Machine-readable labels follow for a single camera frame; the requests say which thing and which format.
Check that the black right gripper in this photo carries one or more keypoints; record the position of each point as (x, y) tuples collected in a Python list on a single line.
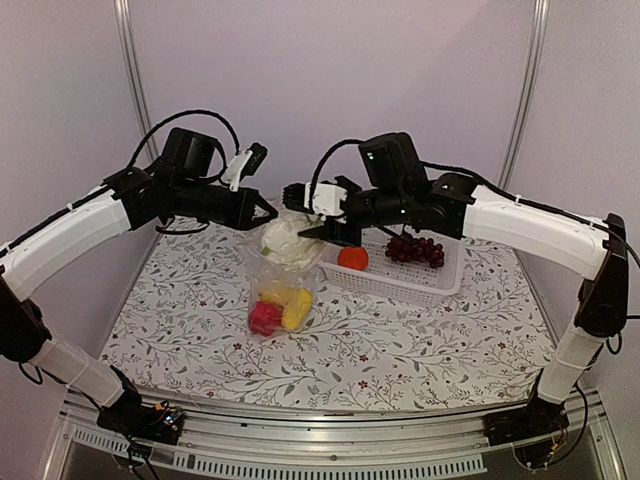
[(335, 234)]

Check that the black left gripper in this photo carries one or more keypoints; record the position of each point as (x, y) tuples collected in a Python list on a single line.
[(242, 216)]

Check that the white cauliflower toy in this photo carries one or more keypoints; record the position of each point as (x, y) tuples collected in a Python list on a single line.
[(282, 245)]

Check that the clear zip top bag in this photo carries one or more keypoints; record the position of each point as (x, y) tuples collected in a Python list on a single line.
[(261, 273)]

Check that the yellow banana toy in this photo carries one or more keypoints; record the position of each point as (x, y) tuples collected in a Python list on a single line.
[(276, 294)]

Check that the yellow lemon toy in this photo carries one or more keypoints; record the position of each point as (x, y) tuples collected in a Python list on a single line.
[(296, 310)]

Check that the red toy pepper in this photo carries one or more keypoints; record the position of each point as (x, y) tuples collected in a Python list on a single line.
[(265, 318)]

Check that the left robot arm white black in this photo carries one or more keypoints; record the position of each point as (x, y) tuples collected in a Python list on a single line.
[(176, 184)]

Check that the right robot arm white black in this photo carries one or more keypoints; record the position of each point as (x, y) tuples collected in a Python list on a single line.
[(462, 204)]

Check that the orange toy fruit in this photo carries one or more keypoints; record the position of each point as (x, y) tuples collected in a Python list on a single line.
[(355, 258)]

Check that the white plastic basket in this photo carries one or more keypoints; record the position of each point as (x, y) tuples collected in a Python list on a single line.
[(415, 283)]

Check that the dark red grapes toy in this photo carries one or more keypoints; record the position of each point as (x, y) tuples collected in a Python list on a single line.
[(409, 249)]

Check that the floral table cloth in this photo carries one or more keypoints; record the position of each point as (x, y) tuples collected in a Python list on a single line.
[(184, 328)]

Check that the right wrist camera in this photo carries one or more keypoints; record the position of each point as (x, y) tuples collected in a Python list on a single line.
[(298, 196)]

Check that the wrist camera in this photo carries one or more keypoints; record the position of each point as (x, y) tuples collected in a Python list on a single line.
[(243, 164), (298, 196)]

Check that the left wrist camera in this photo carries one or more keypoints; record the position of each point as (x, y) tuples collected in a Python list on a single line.
[(243, 164)]

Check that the left aluminium frame post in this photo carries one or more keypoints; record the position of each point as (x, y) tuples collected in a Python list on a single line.
[(131, 64)]

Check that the aluminium frame post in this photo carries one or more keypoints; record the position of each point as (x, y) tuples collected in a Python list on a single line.
[(534, 55), (131, 64)]

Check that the front aluminium rail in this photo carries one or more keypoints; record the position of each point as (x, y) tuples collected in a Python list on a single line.
[(229, 440)]

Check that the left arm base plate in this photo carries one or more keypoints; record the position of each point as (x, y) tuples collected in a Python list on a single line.
[(160, 423)]

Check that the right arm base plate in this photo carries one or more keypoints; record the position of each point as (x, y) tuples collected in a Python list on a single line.
[(536, 418)]

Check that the right aluminium frame post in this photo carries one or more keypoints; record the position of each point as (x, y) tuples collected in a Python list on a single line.
[(534, 55)]

